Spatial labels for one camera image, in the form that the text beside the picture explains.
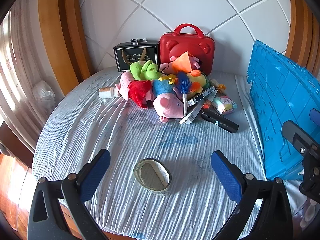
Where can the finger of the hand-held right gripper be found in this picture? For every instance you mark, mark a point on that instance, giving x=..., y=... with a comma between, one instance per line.
x=297, y=136
x=315, y=117

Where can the blue plastic crate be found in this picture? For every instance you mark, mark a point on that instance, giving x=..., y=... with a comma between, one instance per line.
x=280, y=100

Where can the pastel tissue packet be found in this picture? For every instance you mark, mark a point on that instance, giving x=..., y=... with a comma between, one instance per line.
x=225, y=105

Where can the blue feather duster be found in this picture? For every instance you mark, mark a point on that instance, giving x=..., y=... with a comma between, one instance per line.
x=183, y=85

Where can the red bear-face suitcase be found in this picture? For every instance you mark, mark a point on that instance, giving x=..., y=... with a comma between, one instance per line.
x=187, y=47

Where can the clear plastic bag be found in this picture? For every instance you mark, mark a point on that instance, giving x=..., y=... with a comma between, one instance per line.
x=43, y=96

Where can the yellow plastic toy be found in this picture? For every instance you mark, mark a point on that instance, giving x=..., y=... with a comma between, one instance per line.
x=167, y=79

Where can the yellow duck plush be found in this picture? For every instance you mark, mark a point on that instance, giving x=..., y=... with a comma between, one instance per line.
x=198, y=78

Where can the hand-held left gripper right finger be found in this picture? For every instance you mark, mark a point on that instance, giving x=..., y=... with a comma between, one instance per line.
x=226, y=177

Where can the white barcode carton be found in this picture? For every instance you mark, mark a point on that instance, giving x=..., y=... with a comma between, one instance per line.
x=201, y=96

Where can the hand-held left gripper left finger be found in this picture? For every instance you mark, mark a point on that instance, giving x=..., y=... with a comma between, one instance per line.
x=96, y=175

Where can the black gift box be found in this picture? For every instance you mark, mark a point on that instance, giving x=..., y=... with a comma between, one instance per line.
x=136, y=56

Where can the clear tape roll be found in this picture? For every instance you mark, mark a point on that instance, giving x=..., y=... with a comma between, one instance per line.
x=152, y=177

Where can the pig plush in orange dress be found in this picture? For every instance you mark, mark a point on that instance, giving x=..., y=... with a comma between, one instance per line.
x=183, y=62

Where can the pig plush in red dress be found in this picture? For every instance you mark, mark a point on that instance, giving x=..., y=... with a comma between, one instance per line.
x=132, y=90

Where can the small cream toy figure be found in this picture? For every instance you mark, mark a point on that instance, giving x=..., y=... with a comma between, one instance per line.
x=218, y=85

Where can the sheer window curtain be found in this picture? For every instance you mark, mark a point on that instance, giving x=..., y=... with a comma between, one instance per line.
x=22, y=67

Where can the wooden wall frame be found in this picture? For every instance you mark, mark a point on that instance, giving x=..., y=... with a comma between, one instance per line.
x=302, y=30
x=60, y=30

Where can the green frog plush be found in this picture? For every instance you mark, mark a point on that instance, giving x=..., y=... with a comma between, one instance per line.
x=143, y=70

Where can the long white carton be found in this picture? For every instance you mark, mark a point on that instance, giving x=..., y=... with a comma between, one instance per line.
x=193, y=113

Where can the white pill bottle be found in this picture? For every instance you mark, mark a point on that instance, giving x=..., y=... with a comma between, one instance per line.
x=108, y=92

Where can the pig plush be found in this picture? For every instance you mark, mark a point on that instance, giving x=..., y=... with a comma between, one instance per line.
x=183, y=62
x=165, y=97
x=132, y=90

